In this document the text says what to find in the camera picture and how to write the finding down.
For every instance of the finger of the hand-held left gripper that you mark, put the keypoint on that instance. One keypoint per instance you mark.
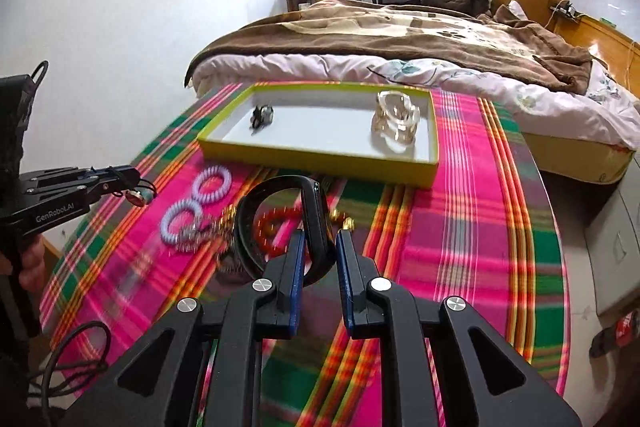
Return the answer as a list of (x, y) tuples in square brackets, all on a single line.
[(100, 173), (80, 193)]

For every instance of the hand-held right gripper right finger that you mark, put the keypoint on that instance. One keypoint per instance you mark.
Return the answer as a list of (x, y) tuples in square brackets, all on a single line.
[(346, 282)]

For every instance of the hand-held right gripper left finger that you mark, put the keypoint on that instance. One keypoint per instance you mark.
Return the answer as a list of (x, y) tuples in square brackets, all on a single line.
[(293, 277)]

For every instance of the black wristband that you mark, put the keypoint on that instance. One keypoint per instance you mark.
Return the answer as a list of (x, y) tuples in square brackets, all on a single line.
[(315, 217)]

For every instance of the gold leaf brooch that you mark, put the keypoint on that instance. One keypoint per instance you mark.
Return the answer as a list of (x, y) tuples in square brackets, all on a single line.
[(222, 219)]

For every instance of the yellow-green cardboard tray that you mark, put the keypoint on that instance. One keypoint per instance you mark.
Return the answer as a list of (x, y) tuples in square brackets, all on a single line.
[(325, 127)]

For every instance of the person's left hand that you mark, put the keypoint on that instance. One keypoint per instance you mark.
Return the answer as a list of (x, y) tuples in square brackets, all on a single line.
[(34, 267)]

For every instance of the pink green plaid tablecloth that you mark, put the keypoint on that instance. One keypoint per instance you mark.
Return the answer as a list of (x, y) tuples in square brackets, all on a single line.
[(450, 232)]

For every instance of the clear gold hair claw clip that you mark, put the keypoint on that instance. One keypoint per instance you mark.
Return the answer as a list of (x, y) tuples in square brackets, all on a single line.
[(395, 127)]

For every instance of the bed with brown blanket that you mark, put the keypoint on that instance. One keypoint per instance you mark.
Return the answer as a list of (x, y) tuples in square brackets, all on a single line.
[(350, 37), (500, 82)]

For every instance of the grey drawer cabinet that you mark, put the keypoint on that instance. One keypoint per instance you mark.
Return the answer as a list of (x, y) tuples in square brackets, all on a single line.
[(620, 247)]

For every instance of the white pillow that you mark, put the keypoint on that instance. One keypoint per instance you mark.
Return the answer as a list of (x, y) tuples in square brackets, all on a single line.
[(517, 11)]

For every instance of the wooden headboard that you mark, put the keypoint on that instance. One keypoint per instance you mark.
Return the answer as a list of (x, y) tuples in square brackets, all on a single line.
[(600, 42)]

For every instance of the power strip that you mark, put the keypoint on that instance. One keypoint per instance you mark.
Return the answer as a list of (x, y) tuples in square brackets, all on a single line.
[(567, 10)]

